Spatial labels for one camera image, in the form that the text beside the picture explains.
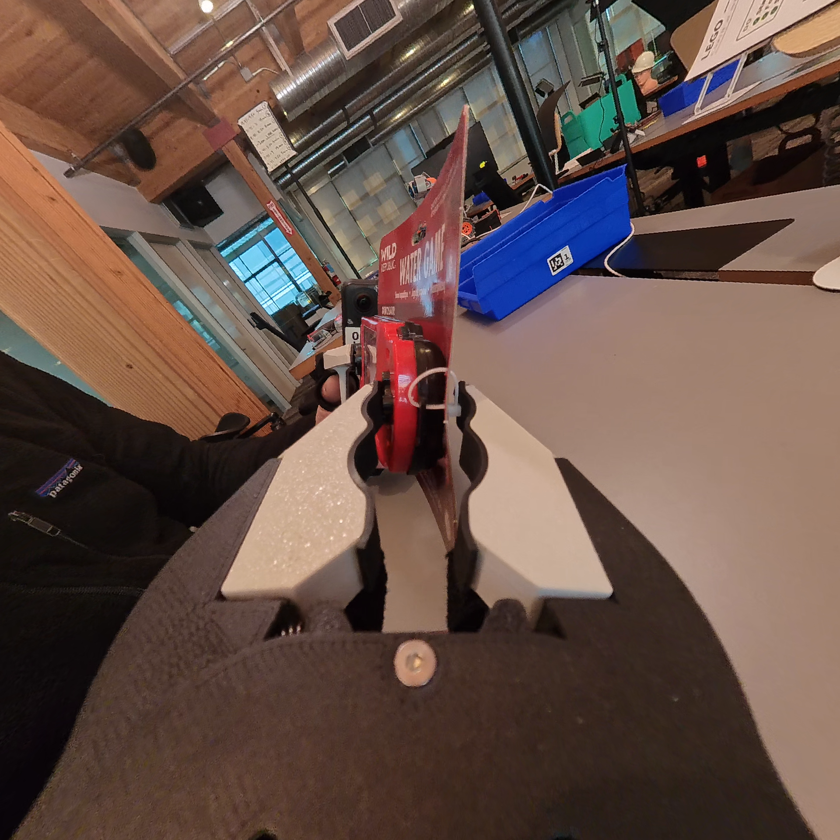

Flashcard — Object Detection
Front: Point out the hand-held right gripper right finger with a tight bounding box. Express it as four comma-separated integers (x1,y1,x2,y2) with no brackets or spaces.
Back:
453,384,614,601

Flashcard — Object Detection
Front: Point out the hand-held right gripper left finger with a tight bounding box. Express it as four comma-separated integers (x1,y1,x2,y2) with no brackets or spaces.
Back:
220,384,388,601

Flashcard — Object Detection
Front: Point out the red water game toy card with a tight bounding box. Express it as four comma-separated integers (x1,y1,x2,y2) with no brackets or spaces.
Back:
351,105,472,552

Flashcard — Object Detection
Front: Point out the person's left forearm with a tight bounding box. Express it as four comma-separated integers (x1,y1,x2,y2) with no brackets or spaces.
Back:
164,410,326,526

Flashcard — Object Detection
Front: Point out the black office chair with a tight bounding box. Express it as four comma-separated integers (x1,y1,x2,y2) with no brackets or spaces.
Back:
200,412,270,441

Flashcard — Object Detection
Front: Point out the blue plastic bin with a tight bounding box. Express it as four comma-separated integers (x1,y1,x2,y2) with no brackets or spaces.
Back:
456,164,634,322

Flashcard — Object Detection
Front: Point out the person's black jacket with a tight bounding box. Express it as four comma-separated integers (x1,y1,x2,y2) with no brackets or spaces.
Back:
0,351,277,837

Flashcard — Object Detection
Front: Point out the black steel pillar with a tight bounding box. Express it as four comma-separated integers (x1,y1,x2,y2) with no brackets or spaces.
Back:
472,0,559,191

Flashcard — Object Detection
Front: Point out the black round speaker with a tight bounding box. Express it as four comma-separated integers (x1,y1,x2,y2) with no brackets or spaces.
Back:
121,128,158,172

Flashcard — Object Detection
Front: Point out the white ceiling vent grille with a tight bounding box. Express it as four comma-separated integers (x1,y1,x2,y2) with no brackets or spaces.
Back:
328,0,403,56

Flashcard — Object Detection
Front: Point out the green plastic container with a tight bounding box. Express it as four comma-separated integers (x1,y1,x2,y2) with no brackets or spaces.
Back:
558,72,647,161

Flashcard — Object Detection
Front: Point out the black tripod stand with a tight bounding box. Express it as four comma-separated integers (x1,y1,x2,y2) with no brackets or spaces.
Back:
587,0,647,217

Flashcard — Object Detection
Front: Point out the black desk mat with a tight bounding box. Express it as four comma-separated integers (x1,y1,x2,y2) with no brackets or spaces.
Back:
584,218,795,273

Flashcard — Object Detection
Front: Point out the small blue bin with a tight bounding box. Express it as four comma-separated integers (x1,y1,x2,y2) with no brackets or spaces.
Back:
658,62,739,119

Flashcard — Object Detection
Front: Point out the long wooden edged desk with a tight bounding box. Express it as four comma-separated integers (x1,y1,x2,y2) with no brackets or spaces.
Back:
558,52,840,211

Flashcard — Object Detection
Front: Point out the white sign board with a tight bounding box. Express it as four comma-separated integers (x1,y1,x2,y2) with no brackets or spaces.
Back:
682,0,831,83

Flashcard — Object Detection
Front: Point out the light wooden board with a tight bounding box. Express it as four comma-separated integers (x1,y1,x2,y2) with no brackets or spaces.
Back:
771,13,840,60

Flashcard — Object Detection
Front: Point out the white wall chart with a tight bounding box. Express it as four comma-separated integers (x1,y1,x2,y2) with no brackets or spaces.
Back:
238,101,298,173

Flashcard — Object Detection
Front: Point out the black wall screen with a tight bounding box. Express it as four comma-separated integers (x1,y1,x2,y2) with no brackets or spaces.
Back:
164,184,224,227

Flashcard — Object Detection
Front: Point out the silver spiral duct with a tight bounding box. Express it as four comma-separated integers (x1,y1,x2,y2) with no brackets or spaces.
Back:
269,0,473,119

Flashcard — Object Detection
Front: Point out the white cable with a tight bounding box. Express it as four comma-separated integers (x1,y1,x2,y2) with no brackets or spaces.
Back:
525,184,636,280

